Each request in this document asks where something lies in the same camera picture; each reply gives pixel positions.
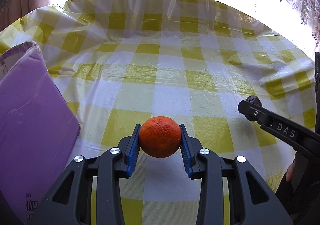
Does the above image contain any dark passion fruit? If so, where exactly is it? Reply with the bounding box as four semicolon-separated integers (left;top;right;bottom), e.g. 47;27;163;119
246;95;263;107

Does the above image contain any large orange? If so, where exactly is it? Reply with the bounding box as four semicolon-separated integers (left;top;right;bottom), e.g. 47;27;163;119
139;116;181;158

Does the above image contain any black gloved right hand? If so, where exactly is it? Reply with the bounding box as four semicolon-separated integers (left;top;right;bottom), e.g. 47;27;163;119
276;159;319;224

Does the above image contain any purple cardboard box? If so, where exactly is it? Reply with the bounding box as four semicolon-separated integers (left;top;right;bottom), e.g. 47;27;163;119
1;41;80;224

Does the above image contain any yellow white checkered tablecloth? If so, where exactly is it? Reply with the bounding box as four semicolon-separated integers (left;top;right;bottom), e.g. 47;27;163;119
0;0;317;225

